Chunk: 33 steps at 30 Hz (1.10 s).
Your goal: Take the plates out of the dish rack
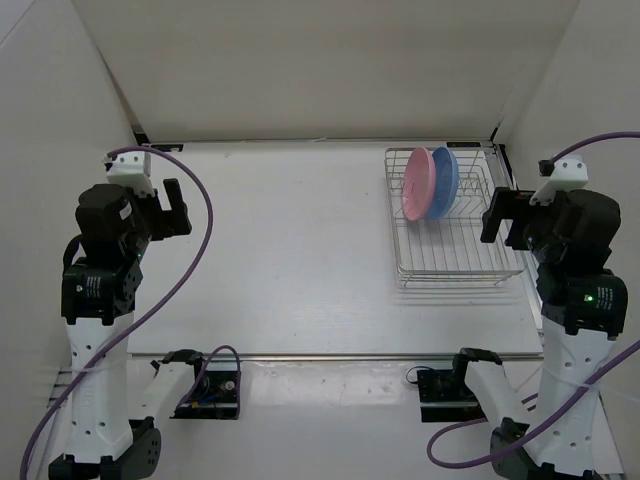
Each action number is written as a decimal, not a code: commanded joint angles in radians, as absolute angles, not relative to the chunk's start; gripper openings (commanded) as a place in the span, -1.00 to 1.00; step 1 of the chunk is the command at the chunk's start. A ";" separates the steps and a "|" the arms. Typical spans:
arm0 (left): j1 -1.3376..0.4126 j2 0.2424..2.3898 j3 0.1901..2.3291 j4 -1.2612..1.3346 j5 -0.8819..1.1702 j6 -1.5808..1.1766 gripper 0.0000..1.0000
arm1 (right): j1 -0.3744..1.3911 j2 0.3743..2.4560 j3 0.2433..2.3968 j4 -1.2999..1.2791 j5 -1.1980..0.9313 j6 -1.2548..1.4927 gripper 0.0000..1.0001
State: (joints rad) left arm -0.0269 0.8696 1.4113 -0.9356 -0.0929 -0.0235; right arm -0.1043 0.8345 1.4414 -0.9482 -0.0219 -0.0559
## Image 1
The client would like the blue plate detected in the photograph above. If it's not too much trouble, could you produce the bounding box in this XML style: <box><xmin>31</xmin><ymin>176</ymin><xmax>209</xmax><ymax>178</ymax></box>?
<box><xmin>426</xmin><ymin>146</ymin><xmax>459</xmax><ymax>220</ymax></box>

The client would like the pink plate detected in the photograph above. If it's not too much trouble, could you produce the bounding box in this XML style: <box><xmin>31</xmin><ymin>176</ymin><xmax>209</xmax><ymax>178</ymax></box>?
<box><xmin>402</xmin><ymin>147</ymin><xmax>436</xmax><ymax>221</ymax></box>

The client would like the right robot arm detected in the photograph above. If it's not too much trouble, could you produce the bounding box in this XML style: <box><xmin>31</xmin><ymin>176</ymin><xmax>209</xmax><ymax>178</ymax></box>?
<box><xmin>449</xmin><ymin>188</ymin><xmax>628</xmax><ymax>479</ymax></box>

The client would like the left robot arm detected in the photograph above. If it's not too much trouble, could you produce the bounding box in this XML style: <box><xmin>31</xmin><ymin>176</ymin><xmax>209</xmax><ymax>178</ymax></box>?
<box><xmin>48</xmin><ymin>179</ymin><xmax>210</xmax><ymax>479</ymax></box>

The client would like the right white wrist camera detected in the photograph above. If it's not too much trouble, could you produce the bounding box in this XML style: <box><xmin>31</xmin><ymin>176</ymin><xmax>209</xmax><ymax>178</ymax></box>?
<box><xmin>529</xmin><ymin>154</ymin><xmax>588</xmax><ymax>206</ymax></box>

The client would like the wire dish rack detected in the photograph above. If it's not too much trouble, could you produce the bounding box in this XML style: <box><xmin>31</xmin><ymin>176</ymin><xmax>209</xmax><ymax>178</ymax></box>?
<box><xmin>384</xmin><ymin>142</ymin><xmax>525</xmax><ymax>289</ymax></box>

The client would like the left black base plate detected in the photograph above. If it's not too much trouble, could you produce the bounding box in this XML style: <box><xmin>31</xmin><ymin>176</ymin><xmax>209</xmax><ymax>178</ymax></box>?
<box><xmin>172</xmin><ymin>368</ymin><xmax>242</xmax><ymax>420</ymax></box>

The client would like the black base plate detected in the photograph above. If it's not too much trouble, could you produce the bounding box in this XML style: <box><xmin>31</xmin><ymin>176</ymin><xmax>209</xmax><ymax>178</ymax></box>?
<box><xmin>405</xmin><ymin>366</ymin><xmax>484</xmax><ymax>423</ymax></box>
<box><xmin>172</xmin><ymin>368</ymin><xmax>242</xmax><ymax>420</ymax></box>

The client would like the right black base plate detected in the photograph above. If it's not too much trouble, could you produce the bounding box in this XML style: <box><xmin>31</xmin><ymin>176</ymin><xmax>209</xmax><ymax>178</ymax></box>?
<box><xmin>405</xmin><ymin>366</ymin><xmax>484</xmax><ymax>423</ymax></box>

